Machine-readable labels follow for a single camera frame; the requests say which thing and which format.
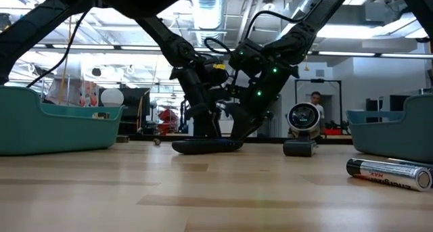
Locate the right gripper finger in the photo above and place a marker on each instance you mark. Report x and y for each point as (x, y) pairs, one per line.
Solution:
(233, 115)
(252, 123)

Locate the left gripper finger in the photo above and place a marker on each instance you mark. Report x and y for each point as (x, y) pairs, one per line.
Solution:
(212, 125)
(198, 111)

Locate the Energizer Max battery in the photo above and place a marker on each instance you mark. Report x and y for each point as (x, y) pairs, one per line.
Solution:
(389, 174)

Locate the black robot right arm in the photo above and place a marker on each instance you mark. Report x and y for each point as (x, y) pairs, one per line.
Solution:
(314, 19)

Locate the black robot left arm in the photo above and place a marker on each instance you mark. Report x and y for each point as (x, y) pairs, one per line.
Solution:
(27, 32)

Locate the black remote control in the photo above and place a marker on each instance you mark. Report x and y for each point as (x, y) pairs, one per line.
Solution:
(206, 146)

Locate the red equipment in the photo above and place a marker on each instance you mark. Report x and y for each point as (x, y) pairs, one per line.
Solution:
(168, 118)

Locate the person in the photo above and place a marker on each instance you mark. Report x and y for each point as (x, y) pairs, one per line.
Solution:
(316, 98)

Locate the copper-ended battery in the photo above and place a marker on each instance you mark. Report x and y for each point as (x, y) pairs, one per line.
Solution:
(156, 141)

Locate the round-faced device on black stand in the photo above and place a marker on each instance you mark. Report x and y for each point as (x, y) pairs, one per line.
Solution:
(299, 149)

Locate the black monitor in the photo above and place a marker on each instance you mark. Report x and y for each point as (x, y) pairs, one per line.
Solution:
(400, 103)
(373, 105)
(135, 103)

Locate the table lamp with round bulb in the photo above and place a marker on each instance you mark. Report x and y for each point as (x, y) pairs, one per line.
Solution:
(112, 97)

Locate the board with colourful pictures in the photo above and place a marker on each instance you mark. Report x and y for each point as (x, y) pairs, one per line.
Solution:
(89, 95)

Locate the teal plastic bin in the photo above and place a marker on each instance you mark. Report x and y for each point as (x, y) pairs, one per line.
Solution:
(389, 140)
(50, 134)

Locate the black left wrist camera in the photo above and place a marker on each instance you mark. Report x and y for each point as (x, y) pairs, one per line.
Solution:
(216, 78)

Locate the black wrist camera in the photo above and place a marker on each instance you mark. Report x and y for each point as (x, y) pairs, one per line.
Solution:
(216, 78)
(247, 56)

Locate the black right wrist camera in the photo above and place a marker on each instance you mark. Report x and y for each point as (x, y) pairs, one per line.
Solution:
(247, 56)

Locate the silver ventilation duct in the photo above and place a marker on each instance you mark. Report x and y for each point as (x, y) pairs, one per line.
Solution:
(311, 0)
(207, 8)

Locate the black aluminium table frame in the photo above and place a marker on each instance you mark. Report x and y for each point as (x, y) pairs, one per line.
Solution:
(338, 140)

